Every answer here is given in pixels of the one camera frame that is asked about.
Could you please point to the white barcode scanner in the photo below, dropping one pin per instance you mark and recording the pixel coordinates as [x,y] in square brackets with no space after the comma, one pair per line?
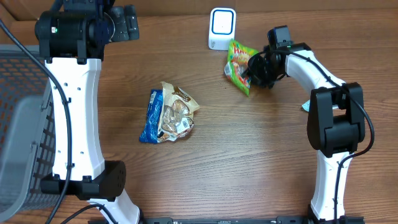
[221,28]

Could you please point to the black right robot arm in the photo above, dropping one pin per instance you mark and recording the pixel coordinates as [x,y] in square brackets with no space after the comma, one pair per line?
[336,118]

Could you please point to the grey plastic mesh basket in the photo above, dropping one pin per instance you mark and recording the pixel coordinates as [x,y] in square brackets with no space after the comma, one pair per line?
[27,133]

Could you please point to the green Haribo candy bag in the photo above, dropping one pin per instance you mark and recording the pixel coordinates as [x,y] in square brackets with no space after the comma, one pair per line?
[236,67]

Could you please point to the beige brown snack bag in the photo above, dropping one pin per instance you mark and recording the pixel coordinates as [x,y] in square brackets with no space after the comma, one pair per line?
[176,118]

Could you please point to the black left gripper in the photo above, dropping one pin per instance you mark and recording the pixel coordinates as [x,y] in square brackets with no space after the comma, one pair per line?
[127,22]

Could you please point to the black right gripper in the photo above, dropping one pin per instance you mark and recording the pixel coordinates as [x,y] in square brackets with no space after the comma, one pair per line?
[254,73]

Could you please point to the light teal snack packet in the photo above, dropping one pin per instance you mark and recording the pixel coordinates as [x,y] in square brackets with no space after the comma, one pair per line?
[306,106]

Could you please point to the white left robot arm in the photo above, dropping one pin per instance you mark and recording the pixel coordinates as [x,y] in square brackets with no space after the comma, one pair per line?
[72,42]

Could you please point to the blue snack bar wrapper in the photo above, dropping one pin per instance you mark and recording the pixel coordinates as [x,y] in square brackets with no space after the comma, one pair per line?
[154,109]

